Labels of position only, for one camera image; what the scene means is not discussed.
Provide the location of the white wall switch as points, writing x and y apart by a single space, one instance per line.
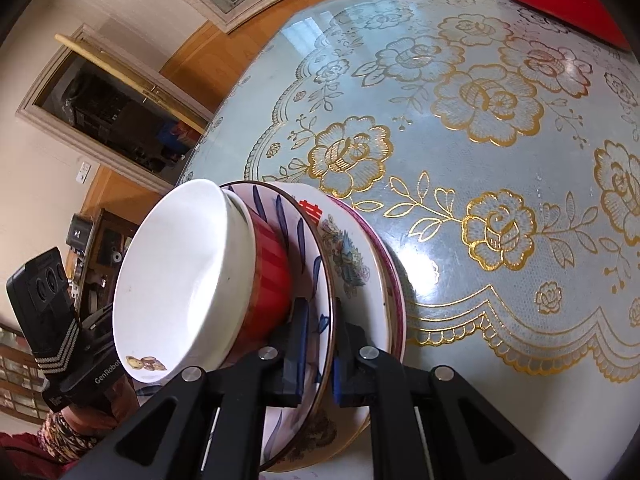
85 172

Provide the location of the yellow wooden door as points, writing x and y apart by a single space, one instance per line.
125 80

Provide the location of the person's left hand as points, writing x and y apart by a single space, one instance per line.
110 405

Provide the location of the white bowl with small print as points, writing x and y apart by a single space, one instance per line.
175 270

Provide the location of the red bowl with white inside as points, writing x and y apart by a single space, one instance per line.
270 270

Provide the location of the white plate with red marks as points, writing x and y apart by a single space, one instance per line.
350 260

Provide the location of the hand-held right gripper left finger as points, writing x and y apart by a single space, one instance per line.
301 350

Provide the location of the blue striped white bowl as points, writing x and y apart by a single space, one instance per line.
305 240

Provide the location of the gold floral lace tablecloth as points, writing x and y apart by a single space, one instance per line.
450 160

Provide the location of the dark wooden cabinet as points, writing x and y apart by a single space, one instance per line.
107 260

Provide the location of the purple floral rimmed plate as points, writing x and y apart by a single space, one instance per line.
397 285

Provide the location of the person's left forearm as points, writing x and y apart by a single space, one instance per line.
65 435

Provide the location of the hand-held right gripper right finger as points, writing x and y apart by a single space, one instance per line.
339 382

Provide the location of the person's red clothing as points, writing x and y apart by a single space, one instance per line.
25 460

